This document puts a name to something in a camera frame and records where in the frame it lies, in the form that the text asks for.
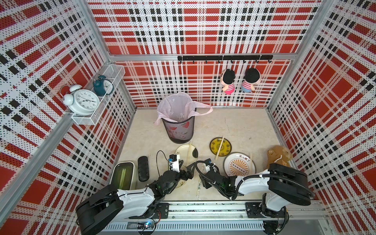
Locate bare wooden chopstick pair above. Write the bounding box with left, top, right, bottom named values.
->
left=249, top=152, right=254, bottom=173

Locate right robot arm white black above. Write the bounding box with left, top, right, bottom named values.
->
left=193, top=159, right=315, bottom=218

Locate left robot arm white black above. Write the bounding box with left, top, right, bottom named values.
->
left=76, top=163, right=195, bottom=235

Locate cream plate with flowers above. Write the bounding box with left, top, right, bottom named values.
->
left=176, top=180, right=187, bottom=189

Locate cream plate with black mark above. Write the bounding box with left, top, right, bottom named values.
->
left=175, top=144, right=198, bottom=166

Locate white plate orange sunburst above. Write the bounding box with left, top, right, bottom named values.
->
left=223, top=152, right=257, bottom=177

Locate yellow patterned plate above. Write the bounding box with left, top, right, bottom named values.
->
left=209, top=137, right=232, bottom=157

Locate black mesh trash bin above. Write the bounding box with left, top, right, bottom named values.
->
left=162, top=114, right=195, bottom=144

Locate green circuit board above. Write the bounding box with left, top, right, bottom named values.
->
left=126, top=221, right=156, bottom=230

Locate brown teddy bear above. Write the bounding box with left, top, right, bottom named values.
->
left=266, top=146, right=293, bottom=168

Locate pink plastic bin liner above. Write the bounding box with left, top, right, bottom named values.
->
left=154, top=92, right=213, bottom=125

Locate doll with pink shirt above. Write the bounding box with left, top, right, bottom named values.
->
left=220, top=69, right=235, bottom=95

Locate doll with striped blue shirt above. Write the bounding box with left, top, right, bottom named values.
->
left=241, top=68, right=260, bottom=93

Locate teal alarm clock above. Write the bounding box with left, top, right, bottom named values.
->
left=93, top=75, right=114, bottom=97

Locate white alarm clock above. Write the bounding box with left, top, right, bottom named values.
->
left=63, top=84, right=100, bottom=116

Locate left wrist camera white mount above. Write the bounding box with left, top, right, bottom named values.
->
left=168, top=154, right=180, bottom=173

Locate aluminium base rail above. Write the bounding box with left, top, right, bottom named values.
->
left=100, top=201, right=335, bottom=235

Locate white wire wall shelf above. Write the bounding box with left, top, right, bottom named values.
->
left=70, top=64, right=127, bottom=126

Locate black wall hook rail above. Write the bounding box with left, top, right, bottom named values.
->
left=177, top=55, right=273, bottom=62

